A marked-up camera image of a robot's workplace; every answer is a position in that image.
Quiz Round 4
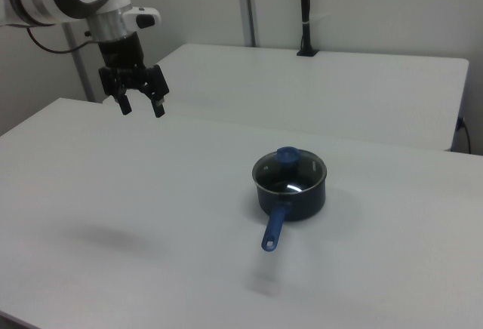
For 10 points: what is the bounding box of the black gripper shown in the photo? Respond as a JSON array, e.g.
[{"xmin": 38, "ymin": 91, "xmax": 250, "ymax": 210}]
[{"xmin": 97, "ymin": 32, "xmax": 170, "ymax": 119}]

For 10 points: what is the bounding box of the glass lid with blue knob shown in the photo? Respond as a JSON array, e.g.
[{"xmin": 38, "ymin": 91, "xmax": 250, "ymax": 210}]
[{"xmin": 251, "ymin": 146, "xmax": 328, "ymax": 196}]

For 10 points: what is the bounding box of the white side table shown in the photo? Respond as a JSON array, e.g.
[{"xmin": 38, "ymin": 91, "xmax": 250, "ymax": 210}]
[{"xmin": 152, "ymin": 44, "xmax": 470, "ymax": 152}]

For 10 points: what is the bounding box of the grey corner partition post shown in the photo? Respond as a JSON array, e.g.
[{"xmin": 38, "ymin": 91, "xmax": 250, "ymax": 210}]
[{"xmin": 62, "ymin": 23, "xmax": 95, "ymax": 103}]

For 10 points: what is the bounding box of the thin dark blue cable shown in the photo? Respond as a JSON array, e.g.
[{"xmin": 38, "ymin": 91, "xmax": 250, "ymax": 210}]
[{"xmin": 25, "ymin": 26, "xmax": 100, "ymax": 54}]

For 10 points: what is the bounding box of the grey wall partition post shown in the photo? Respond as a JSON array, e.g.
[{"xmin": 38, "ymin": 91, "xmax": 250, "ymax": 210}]
[{"xmin": 236, "ymin": 0, "xmax": 260, "ymax": 48}]

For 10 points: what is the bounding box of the black camera pole with base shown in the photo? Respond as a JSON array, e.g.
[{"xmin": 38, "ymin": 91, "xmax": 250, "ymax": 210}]
[{"xmin": 296, "ymin": 0, "xmax": 320, "ymax": 57}]

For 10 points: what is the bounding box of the dark blue saucepan, blue handle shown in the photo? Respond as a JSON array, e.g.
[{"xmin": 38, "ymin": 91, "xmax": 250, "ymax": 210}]
[{"xmin": 251, "ymin": 147, "xmax": 328, "ymax": 253}]

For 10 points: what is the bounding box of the black cable behind side table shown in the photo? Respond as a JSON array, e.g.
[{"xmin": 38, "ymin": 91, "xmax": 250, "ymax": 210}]
[{"xmin": 457, "ymin": 116, "xmax": 472, "ymax": 155}]

